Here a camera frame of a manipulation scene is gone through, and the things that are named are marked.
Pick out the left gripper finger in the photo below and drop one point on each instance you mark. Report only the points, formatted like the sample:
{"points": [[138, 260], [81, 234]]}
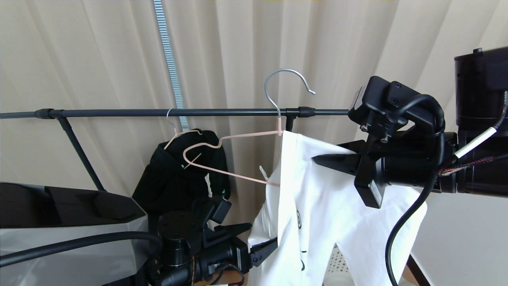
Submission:
{"points": [[262, 250], [234, 230]]}

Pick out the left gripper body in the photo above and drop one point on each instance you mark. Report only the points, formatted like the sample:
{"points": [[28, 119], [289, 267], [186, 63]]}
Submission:
{"points": [[226, 258]]}

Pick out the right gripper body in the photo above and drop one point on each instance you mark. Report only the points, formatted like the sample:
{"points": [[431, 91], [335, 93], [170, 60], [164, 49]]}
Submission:
{"points": [[408, 167]]}

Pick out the white garment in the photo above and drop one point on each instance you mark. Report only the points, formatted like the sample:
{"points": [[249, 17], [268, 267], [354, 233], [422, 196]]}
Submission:
{"points": [[317, 214]]}

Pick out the black garment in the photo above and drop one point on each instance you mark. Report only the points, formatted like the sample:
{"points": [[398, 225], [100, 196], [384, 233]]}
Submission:
{"points": [[170, 186]]}

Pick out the pink clothes hanger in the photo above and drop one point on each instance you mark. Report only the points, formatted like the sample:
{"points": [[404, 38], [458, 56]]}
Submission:
{"points": [[238, 136], [171, 131]]}

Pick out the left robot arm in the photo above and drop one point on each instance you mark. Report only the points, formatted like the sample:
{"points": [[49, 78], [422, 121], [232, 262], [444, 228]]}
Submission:
{"points": [[59, 206]]}

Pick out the white laundry basket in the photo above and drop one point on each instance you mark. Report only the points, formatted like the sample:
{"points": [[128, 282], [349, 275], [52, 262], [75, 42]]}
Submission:
{"points": [[339, 266]]}

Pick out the black clothes rack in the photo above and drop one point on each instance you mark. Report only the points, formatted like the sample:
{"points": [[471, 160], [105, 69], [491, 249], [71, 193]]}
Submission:
{"points": [[218, 112]]}

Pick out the white curtain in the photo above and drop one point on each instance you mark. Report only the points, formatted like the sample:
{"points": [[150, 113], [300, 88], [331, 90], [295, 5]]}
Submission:
{"points": [[79, 51], [317, 39]]}

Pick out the window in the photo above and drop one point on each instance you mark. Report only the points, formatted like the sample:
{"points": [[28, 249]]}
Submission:
{"points": [[168, 59]]}

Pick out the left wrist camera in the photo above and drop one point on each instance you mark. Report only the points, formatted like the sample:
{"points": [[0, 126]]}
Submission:
{"points": [[216, 208]]}

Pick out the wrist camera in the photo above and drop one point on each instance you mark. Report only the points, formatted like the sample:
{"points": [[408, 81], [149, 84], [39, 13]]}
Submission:
{"points": [[381, 103], [216, 208]]}

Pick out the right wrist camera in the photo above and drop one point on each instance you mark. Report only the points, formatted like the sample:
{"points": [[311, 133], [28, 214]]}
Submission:
{"points": [[381, 103]]}

